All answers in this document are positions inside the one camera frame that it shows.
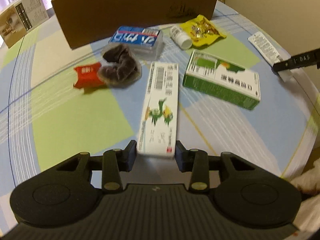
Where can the long white green-print box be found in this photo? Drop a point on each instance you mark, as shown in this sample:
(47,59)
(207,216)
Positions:
(160,100)

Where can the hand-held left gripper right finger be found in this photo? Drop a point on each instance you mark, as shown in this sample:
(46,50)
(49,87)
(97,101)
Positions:
(180,156)

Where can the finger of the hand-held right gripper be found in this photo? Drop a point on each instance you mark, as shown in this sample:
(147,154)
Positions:
(295,62)

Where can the white pill bottle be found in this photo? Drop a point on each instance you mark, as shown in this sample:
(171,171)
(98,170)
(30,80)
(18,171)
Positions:
(180,37)

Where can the clear packet of dark fruit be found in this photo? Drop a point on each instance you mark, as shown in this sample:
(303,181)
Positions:
(120,67)

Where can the blue tissue pack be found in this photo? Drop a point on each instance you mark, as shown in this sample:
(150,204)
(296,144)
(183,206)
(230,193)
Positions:
(136,40)

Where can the white cloth pouch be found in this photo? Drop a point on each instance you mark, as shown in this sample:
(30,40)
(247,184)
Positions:
(308,180)

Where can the green and white medicine box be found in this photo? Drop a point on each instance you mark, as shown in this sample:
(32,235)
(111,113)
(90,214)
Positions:
(225,85)

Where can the checked green and blue tablecloth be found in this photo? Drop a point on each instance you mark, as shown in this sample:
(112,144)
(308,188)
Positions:
(62,112)

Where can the yellow snack packet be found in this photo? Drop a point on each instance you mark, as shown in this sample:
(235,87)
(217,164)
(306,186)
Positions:
(202,31)

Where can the brown cardboard box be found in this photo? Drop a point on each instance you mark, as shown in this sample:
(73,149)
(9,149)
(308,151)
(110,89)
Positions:
(135,12)

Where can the beige and white appliance box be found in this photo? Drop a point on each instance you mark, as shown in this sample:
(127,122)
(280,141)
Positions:
(20,20)

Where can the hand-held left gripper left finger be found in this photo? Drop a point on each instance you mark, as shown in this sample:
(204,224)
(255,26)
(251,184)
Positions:
(130,156)

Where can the red snack packet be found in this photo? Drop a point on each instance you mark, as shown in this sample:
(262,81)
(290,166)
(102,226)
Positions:
(86,76)

